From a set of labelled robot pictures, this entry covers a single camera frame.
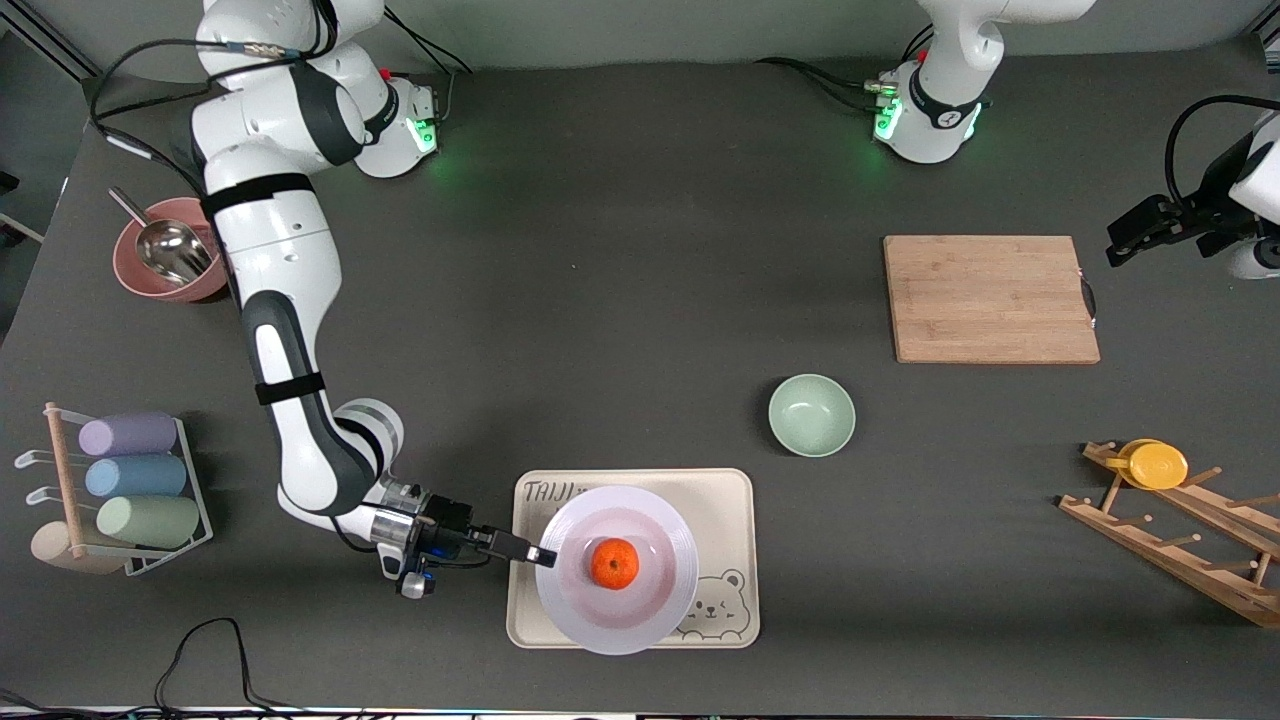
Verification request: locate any black right arm base cable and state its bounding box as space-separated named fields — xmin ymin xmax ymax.
xmin=380 ymin=5 xmax=476 ymax=126

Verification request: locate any black arm base cable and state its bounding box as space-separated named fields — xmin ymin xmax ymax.
xmin=755 ymin=25 xmax=936 ymax=113
xmin=380 ymin=5 xmax=476 ymax=126

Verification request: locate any black left arm base cable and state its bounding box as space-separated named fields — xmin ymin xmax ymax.
xmin=755 ymin=25 xmax=936 ymax=113

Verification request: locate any beige bear print tray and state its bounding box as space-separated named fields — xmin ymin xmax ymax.
xmin=506 ymin=468 xmax=761 ymax=650

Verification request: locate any white round plate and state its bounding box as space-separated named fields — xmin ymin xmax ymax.
xmin=535 ymin=485 xmax=699 ymax=656

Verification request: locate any black cable on table edge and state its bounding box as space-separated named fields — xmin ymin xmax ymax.
xmin=0 ymin=617 xmax=401 ymax=720

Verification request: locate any metal scoop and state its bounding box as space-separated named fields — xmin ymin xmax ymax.
xmin=108 ymin=186 xmax=214 ymax=286

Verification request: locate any wooden cutting board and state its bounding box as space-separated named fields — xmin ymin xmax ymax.
xmin=883 ymin=235 xmax=1102 ymax=366

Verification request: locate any purple cup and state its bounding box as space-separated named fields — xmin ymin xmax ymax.
xmin=78 ymin=411 xmax=179 ymax=458

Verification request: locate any beige cup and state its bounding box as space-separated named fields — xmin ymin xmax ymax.
xmin=30 ymin=521 xmax=131 ymax=576

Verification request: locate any blue cup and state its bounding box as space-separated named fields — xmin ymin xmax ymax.
xmin=84 ymin=455 xmax=189 ymax=499

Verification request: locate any black left gripper cable loop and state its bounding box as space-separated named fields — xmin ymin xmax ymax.
xmin=1165 ymin=95 xmax=1280 ymax=206

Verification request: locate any green cup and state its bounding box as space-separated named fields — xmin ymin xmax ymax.
xmin=96 ymin=495 xmax=201 ymax=550

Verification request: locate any yellow cup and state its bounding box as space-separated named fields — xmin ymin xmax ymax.
xmin=1105 ymin=438 xmax=1190 ymax=491

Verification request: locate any pink bowl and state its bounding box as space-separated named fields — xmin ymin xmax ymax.
xmin=112 ymin=196 xmax=236 ymax=303

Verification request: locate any green bowl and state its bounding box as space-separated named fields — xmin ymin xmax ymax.
xmin=768 ymin=373 xmax=857 ymax=459

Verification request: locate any orange fruit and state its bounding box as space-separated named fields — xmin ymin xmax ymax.
xmin=591 ymin=538 xmax=640 ymax=591

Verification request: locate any wooden peg rack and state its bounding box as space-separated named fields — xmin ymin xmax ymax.
xmin=1058 ymin=440 xmax=1280 ymax=631

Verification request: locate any white wire cup rack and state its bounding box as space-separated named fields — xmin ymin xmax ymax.
xmin=14 ymin=401 xmax=215 ymax=578

